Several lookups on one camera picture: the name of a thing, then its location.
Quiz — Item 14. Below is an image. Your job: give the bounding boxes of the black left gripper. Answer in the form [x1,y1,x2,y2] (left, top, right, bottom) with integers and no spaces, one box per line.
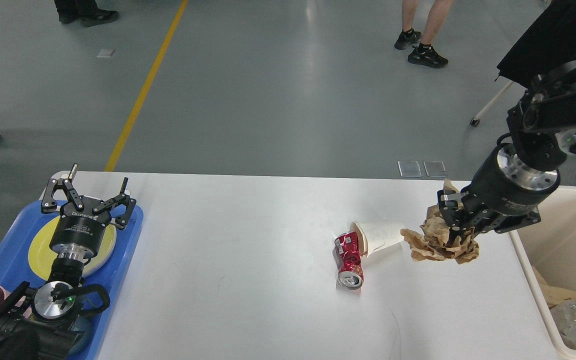
[40,163,138,261]

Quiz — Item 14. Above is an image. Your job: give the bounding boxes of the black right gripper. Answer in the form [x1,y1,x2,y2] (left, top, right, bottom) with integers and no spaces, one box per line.
[437,144,561,245]

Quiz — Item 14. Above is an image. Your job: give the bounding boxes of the brown paper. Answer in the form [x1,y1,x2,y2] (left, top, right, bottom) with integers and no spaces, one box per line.
[400,204,480,264]

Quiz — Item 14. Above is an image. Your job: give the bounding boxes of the yellow plastic plate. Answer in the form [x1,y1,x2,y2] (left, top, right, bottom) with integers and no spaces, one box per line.
[28,218,118,281]

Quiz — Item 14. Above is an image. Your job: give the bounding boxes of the white paper cup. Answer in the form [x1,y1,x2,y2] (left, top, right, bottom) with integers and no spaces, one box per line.
[350,219,405,257]

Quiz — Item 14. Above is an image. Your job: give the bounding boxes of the brown paper bag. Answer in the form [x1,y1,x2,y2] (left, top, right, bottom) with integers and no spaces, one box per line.
[531,266,576,309]

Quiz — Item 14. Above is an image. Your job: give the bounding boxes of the crushed red soda can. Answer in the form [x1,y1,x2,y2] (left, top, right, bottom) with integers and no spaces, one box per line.
[333,231,364,290]

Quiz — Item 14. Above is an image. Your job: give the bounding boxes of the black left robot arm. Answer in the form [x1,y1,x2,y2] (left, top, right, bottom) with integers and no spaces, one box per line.
[0,164,143,360]

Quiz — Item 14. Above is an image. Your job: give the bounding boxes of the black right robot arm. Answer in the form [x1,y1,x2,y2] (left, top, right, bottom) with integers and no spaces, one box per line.
[438,60,576,246]

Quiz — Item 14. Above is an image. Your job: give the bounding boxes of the clear plastic piece on floor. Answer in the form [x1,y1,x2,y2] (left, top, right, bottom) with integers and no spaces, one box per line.
[397,161,424,178]

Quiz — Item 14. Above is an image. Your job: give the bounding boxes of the blue plastic tray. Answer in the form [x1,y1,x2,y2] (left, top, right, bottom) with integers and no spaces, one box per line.
[0,200,143,360]

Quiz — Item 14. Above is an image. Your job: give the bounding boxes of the beige plastic bin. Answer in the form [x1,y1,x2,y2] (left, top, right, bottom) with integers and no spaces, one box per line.
[510,186,576,360]

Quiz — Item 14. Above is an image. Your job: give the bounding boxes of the person in white shorts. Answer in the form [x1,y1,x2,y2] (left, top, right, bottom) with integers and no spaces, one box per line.
[393,0,454,69]

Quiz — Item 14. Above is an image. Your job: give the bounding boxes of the walking person's legs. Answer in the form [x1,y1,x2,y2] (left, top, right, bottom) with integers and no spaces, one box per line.
[54,0,120,27]

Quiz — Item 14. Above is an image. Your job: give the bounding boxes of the black jacket on chair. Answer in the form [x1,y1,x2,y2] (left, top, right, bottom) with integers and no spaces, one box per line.
[497,0,576,88]

